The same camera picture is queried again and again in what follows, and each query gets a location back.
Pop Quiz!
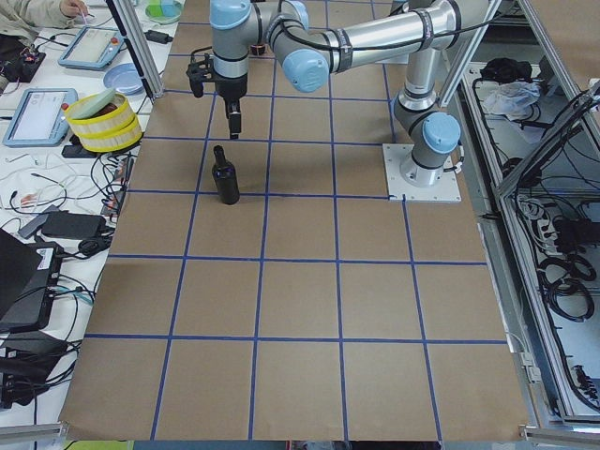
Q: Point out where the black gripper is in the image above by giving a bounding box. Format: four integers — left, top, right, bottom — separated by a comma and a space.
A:
215, 74, 248, 140

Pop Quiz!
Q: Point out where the dark wine bottle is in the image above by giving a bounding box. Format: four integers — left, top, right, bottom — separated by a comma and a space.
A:
212, 145, 240, 205

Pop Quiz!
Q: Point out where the person beige sleeve forearm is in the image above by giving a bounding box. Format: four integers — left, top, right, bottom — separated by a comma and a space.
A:
1, 0, 74, 41

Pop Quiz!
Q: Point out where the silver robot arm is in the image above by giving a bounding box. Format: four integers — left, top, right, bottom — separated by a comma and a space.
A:
202, 1, 487, 188

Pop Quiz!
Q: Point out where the yellow wooden steamer basket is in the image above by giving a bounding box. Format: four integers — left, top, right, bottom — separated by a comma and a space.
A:
64, 88, 143, 153

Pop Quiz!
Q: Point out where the person hand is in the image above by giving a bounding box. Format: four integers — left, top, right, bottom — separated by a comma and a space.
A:
59, 0, 89, 19

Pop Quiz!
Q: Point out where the blue plate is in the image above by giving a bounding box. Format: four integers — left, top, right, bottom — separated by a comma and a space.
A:
103, 63, 144, 96

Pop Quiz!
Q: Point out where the green plate with items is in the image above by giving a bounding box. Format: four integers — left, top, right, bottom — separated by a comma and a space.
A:
144, 0, 184, 24

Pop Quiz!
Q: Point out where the far teach pendant tablet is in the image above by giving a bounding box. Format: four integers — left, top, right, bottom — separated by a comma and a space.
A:
58, 26, 124, 70

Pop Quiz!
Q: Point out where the teach pendant tablet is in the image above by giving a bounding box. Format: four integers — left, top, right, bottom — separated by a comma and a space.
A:
58, 26, 124, 70
2, 88, 79, 148

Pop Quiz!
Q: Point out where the near teach pendant tablet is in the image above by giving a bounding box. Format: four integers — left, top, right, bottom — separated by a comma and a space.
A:
2, 88, 79, 148

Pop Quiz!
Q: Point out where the black power adapter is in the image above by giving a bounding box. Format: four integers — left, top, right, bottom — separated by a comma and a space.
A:
41, 211, 105, 240

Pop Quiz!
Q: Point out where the black laptop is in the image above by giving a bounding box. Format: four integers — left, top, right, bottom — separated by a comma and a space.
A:
1, 231, 63, 333

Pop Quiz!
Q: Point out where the crumpled white cloth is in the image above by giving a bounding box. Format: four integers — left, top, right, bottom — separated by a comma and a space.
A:
482, 82, 540, 120

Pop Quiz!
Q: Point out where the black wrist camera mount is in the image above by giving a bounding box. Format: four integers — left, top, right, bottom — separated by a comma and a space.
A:
186, 52, 216, 98

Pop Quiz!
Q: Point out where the aluminium frame post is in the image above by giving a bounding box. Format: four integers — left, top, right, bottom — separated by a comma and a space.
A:
107, 0, 164, 102

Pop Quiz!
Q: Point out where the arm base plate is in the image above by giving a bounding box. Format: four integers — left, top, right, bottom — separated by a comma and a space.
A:
382, 143, 461, 203

